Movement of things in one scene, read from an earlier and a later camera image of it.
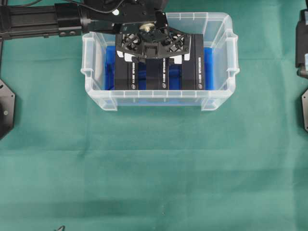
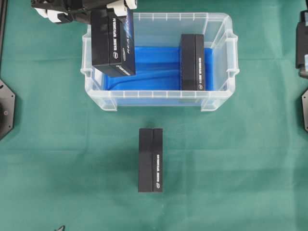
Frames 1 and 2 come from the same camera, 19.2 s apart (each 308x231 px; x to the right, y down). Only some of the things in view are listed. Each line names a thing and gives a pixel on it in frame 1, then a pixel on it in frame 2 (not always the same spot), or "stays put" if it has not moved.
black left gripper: (156, 35) -> (80, 11)
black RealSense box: (193, 71) stays put
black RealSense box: (126, 71) -> (112, 43)
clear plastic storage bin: (221, 59) stays put
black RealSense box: (157, 73) -> (150, 160)
